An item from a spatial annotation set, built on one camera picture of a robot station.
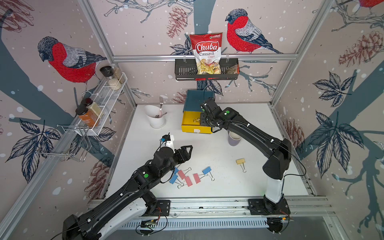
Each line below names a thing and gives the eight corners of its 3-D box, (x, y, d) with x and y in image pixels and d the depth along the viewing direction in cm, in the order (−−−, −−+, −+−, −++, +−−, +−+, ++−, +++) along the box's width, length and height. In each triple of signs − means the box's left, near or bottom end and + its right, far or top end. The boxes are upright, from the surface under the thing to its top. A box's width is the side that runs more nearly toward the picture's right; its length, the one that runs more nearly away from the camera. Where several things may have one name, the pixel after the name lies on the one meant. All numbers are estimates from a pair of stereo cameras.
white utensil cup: (146, 129, 107) (141, 117, 97) (149, 116, 114) (145, 105, 104) (164, 129, 107) (161, 117, 97) (166, 116, 114) (163, 105, 104)
